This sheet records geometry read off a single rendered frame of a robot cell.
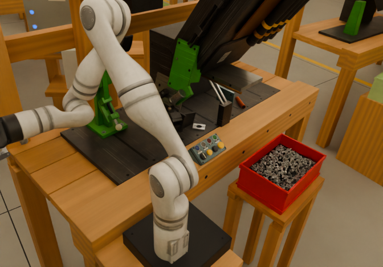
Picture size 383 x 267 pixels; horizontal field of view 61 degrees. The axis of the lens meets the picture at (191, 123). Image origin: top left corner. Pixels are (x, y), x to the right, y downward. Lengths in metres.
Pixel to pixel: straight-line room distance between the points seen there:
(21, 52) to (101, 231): 0.76
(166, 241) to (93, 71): 0.49
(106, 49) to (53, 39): 0.70
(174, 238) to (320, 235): 1.61
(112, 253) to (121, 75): 0.55
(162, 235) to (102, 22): 0.55
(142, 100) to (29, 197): 1.02
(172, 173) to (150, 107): 0.16
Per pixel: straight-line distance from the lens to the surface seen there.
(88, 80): 0.93
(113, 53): 0.78
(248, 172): 1.26
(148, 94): 0.76
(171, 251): 0.94
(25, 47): 1.44
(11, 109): 1.41
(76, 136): 1.45
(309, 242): 2.33
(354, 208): 2.69
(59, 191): 1.24
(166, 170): 0.75
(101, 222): 1.09
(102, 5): 0.81
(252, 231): 1.90
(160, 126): 0.77
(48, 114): 0.98
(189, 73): 1.35
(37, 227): 1.81
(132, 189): 1.17
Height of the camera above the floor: 1.73
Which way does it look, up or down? 34 degrees down
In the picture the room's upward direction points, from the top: 4 degrees clockwise
